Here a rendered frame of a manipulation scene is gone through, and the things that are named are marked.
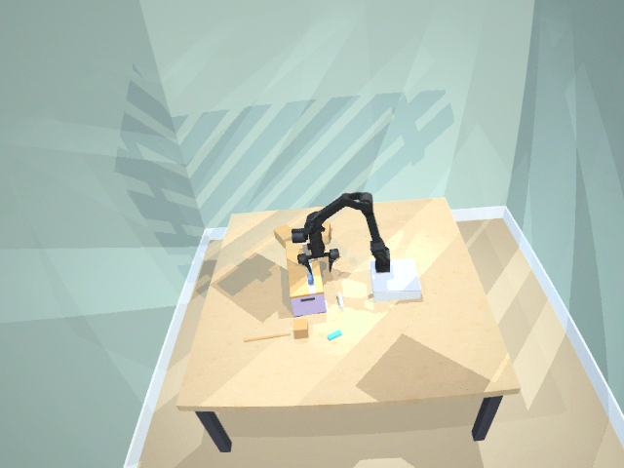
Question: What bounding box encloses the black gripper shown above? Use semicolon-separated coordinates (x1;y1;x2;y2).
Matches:
297;241;340;275

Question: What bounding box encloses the small cyan flat bar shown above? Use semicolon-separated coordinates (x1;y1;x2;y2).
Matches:
327;330;342;341

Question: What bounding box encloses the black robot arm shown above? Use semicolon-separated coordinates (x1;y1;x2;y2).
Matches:
292;192;390;273

